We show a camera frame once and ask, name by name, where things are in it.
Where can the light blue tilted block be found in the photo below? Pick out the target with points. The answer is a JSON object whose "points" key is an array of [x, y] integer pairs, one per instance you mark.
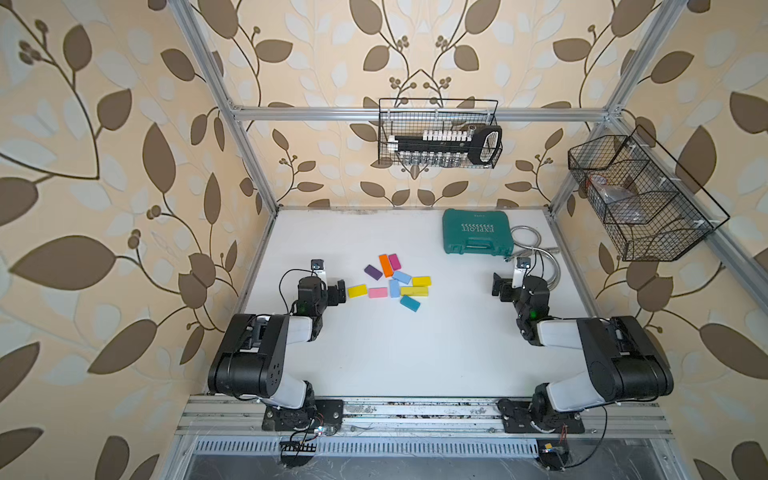
{"points": [[402, 277]]}

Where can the black white tool in basket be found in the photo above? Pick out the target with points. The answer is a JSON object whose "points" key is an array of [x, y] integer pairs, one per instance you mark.
{"points": [[476, 147]]}

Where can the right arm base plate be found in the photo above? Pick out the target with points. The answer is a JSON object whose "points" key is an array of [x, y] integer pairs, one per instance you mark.
{"points": [[537, 416]]}

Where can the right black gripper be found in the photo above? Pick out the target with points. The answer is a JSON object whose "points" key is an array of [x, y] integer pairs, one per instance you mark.
{"points": [[504, 287]]}

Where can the pink block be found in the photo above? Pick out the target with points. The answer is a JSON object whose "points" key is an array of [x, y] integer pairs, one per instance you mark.
{"points": [[378, 292]]}

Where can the teal block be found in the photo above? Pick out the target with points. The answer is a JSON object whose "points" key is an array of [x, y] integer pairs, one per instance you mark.
{"points": [[410, 303]]}

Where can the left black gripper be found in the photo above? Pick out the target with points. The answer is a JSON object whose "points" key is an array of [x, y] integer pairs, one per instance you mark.
{"points": [[333, 291]]}

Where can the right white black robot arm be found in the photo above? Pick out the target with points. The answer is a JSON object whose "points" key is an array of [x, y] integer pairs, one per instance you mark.
{"points": [[621, 362]]}

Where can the plastic bag in basket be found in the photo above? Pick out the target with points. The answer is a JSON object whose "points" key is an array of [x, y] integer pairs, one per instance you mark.
{"points": [[617, 203]]}

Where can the purple block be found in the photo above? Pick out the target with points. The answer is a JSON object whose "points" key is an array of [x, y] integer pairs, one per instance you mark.
{"points": [[373, 272]]}

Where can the orange block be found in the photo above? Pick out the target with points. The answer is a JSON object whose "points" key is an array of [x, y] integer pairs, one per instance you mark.
{"points": [[386, 265]]}

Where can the magenta block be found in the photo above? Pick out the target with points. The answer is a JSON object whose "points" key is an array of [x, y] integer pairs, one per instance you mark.
{"points": [[394, 262]]}

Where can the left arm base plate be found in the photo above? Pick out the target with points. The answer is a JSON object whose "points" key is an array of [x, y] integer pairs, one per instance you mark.
{"points": [[303, 415]]}

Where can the green plastic tool case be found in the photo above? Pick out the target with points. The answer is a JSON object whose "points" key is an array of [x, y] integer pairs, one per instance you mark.
{"points": [[477, 232]]}

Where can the small yellow block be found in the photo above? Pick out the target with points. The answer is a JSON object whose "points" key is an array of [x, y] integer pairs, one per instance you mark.
{"points": [[422, 281]]}

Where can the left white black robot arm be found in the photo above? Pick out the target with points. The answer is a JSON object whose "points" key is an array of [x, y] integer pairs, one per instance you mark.
{"points": [[250, 360]]}

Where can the large yellow block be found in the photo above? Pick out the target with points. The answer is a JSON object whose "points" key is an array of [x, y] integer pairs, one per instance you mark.
{"points": [[357, 291]]}

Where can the long yellow block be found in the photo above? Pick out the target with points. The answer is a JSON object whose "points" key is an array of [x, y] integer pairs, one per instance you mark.
{"points": [[414, 291]]}

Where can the light blue block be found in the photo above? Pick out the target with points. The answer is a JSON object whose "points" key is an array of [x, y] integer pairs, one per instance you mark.
{"points": [[394, 288], [402, 277]]}

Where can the aluminium frame rail front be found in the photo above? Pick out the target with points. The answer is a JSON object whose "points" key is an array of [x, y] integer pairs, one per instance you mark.
{"points": [[421, 417]]}

